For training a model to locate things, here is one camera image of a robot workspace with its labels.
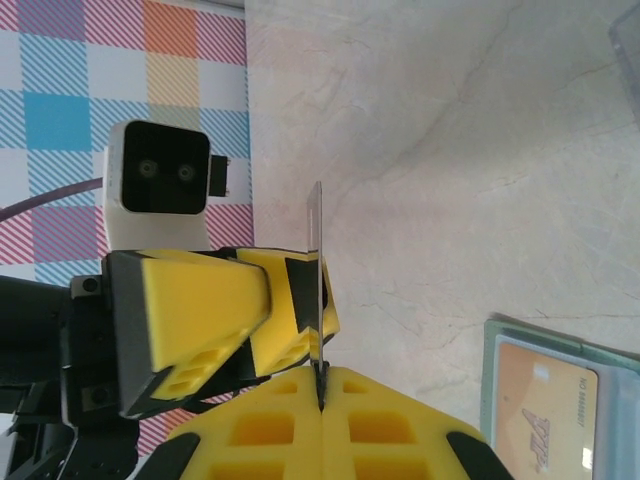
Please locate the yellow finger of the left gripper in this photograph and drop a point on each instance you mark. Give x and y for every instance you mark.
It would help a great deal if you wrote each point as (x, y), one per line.
(200, 310)
(295, 305)

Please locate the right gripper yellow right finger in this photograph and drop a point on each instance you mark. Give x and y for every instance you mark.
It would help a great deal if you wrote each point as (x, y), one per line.
(390, 435)

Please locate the green card holder wallet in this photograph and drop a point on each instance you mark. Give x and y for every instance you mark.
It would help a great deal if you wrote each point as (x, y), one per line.
(620, 390)

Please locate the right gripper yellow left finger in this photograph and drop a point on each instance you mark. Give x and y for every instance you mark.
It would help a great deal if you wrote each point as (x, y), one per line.
(260, 435)

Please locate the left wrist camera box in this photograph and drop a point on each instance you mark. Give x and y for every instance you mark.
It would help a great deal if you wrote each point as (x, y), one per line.
(165, 170)

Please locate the dark glossy card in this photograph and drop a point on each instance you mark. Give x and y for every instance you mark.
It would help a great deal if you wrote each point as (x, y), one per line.
(315, 220)

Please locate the gold VIP card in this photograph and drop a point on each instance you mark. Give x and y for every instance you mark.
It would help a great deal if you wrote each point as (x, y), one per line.
(540, 400)

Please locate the clear acrylic card box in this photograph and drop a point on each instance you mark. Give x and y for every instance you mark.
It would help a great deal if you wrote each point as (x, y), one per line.
(630, 60)

